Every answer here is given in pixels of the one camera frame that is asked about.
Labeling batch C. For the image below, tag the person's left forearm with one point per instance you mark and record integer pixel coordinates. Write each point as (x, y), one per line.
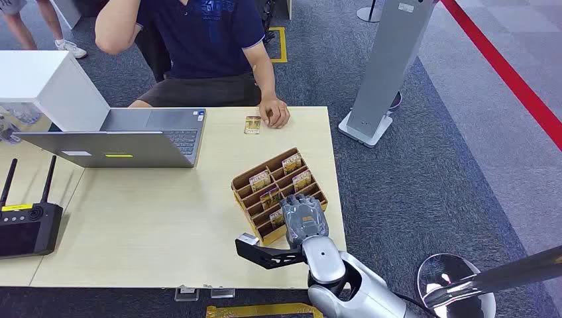
(262, 70)

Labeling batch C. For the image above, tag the person's right forearm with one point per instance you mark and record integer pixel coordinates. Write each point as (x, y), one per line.
(116, 26)

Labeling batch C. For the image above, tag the white box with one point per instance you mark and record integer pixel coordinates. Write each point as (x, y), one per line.
(48, 83)

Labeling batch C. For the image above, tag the wooden card holder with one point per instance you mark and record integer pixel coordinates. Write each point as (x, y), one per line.
(257, 206)

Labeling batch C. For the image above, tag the person standing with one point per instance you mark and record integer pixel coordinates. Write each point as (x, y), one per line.
(26, 26)

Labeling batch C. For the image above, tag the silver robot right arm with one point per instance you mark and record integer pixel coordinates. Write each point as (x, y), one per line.
(373, 289)

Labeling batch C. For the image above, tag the person's left hand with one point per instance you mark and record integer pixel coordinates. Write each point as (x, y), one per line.
(274, 113)

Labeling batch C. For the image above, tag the clear plastic bag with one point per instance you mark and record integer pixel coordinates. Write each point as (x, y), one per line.
(15, 120)

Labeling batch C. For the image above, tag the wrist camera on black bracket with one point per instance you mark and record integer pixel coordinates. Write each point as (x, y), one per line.
(268, 255)

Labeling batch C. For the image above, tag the clear acrylic stand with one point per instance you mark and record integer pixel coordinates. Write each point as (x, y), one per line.
(222, 293)
(186, 293)

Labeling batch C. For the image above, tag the grey kiosk stand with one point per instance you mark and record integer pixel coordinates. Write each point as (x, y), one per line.
(391, 61)

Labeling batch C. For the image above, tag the gold printed card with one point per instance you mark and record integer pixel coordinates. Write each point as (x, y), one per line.
(276, 218)
(302, 180)
(260, 180)
(252, 124)
(291, 163)
(269, 198)

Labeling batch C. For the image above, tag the black remote controller with antennas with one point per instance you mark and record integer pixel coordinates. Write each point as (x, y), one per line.
(26, 232)

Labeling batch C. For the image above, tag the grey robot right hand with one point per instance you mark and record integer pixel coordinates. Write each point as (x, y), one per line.
(304, 219)

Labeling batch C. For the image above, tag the stanchion base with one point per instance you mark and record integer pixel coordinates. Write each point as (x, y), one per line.
(369, 13)

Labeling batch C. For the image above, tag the grey laptop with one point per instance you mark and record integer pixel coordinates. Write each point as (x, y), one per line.
(131, 151)

